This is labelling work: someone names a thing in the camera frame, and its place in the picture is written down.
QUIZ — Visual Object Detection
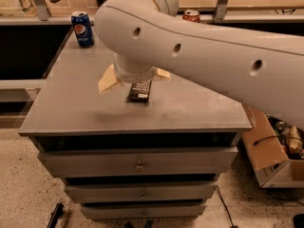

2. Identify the grey drawer cabinet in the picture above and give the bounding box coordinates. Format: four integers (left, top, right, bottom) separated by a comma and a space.
20, 38, 251, 208

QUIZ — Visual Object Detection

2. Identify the black tool on floor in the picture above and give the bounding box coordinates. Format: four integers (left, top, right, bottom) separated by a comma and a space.
47, 203, 64, 228

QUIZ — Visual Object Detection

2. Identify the middle grey drawer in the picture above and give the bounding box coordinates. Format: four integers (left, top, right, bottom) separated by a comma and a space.
65, 181, 216, 204

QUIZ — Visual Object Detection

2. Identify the grey drawer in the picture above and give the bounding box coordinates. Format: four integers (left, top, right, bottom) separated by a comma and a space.
65, 181, 216, 204
38, 146, 238, 178
81, 202, 205, 219

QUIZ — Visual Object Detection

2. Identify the blue pepsi can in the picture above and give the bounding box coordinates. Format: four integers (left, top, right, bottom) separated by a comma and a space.
71, 11, 95, 48

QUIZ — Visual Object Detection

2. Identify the orange soda can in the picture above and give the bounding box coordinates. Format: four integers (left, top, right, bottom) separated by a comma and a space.
182, 9, 200, 23

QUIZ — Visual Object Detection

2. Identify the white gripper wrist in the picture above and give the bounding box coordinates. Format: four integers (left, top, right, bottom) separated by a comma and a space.
98, 53, 171, 94

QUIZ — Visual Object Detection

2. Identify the top grey drawer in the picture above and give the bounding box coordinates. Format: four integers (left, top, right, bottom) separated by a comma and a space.
38, 146, 238, 178

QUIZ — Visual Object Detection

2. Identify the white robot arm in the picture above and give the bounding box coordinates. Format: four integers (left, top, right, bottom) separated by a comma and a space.
94, 0, 304, 129

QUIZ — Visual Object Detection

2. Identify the bottom grey drawer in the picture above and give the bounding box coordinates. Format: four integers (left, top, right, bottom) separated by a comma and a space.
81, 202, 205, 219

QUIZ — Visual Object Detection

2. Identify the black rxbar chocolate bar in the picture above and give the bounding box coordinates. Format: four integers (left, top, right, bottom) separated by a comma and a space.
127, 81, 152, 102

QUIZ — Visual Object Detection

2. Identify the open cardboard box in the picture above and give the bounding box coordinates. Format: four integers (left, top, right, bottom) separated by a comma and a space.
242, 106, 304, 188

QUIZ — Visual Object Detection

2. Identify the black cable on floor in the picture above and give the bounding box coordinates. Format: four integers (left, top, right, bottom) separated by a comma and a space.
215, 185, 239, 228

